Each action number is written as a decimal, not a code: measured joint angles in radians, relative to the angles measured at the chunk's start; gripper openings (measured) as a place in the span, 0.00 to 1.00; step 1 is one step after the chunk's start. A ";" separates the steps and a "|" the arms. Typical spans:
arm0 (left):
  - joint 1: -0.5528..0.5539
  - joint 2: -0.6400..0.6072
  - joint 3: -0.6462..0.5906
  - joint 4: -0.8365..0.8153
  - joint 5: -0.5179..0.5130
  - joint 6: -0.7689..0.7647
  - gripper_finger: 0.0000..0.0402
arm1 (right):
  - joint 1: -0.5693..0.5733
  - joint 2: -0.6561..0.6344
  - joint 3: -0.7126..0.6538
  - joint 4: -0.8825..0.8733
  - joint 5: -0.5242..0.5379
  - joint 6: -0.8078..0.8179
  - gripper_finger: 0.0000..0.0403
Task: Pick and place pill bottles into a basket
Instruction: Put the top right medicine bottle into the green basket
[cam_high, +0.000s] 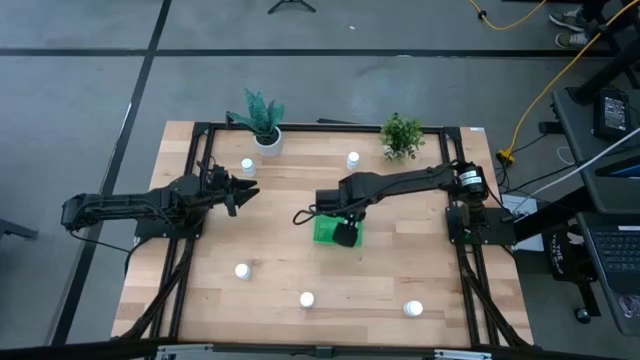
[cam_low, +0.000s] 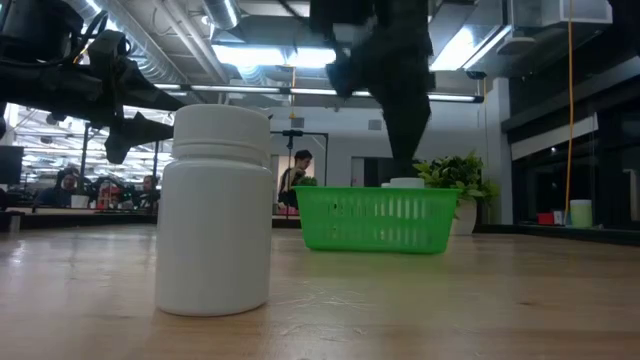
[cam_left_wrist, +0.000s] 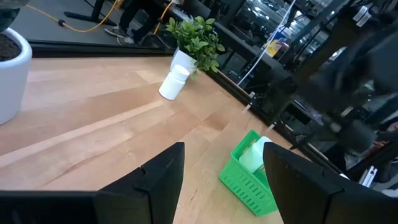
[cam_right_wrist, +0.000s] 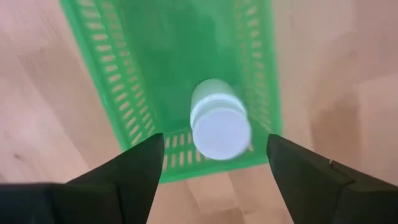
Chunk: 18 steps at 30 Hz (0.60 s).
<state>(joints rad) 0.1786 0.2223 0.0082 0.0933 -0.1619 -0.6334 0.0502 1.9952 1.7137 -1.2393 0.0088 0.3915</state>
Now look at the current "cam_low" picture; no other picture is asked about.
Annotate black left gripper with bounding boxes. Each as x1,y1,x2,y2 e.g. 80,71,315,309
85,29,187,165

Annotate green plastic slatted basket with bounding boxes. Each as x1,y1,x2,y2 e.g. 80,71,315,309
292,185,461,255

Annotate long ceiling light strip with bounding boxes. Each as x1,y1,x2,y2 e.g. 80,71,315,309
153,82,485,104

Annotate pale green cup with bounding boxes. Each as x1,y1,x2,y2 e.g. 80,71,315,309
569,199,594,229

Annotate white plant pot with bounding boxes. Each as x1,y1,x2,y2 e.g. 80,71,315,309
449,197,479,237

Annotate black monitor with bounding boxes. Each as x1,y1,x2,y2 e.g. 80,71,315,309
0,145,25,186

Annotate black metal frame stand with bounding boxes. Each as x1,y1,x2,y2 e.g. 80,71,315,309
269,129,330,188

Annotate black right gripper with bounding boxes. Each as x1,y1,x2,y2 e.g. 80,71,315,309
309,0,435,178

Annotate green leafy plant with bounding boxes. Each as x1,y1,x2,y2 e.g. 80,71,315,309
413,151,501,219

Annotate person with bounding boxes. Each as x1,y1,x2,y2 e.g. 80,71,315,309
33,168,82,209
133,174,161,209
277,149,314,210

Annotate yellow hanging cable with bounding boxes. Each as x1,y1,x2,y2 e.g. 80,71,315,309
564,0,576,225

